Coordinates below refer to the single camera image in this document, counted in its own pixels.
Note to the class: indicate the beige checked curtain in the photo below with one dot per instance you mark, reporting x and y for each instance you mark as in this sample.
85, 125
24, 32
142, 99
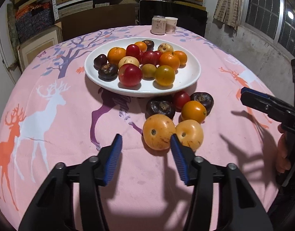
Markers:
228, 12

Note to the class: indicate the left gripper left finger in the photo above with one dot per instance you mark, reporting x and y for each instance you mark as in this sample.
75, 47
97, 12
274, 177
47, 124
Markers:
52, 206

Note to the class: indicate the small orange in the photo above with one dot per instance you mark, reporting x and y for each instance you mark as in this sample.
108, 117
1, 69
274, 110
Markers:
193, 110

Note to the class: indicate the large orange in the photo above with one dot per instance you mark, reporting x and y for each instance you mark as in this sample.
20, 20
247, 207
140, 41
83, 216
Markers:
169, 59

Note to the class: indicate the small brown longan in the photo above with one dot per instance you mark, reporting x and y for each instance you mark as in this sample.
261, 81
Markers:
148, 71

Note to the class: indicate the right hand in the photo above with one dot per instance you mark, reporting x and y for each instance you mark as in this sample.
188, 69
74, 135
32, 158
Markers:
282, 164

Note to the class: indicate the pink paper cup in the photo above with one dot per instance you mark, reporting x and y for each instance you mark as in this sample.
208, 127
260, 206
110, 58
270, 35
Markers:
171, 23

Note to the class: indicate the speckled yellow passion fruit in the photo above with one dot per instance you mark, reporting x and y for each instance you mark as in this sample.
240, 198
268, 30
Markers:
165, 47

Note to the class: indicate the red cherry tomato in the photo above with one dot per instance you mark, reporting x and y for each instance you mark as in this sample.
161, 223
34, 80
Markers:
180, 99

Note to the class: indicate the patterned dark chestnut fruit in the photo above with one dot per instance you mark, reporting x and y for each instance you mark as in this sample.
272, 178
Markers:
108, 72

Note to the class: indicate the pale yellow fruit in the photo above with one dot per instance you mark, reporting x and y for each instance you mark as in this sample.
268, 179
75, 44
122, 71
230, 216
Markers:
128, 60

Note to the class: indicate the dark red plum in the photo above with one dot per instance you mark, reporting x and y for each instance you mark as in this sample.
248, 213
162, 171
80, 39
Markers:
130, 75

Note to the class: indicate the black chair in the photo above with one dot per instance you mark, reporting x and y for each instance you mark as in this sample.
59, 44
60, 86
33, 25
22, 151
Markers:
190, 18

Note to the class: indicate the dark wooden chair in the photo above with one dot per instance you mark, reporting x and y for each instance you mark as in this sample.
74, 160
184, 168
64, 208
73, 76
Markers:
95, 19

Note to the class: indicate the yellow round fruit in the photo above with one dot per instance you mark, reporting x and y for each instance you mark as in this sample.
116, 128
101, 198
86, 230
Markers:
190, 134

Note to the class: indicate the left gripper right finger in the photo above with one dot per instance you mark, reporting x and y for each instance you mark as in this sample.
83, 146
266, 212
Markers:
239, 206

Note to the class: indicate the framed picture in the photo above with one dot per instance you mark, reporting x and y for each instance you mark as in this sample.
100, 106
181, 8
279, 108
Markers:
37, 45

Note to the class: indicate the pink drink can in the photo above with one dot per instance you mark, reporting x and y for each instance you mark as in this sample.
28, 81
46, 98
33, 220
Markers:
158, 25

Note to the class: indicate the yellow-orange round fruit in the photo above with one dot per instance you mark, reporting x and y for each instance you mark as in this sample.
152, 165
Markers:
157, 131

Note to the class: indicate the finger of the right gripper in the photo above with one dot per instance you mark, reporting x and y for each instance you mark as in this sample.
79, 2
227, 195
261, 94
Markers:
275, 108
256, 100

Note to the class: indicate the window at right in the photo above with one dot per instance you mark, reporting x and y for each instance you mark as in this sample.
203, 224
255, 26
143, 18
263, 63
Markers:
274, 19

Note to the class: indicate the dark purple water chestnut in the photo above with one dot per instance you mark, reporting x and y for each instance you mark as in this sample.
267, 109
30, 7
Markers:
205, 99

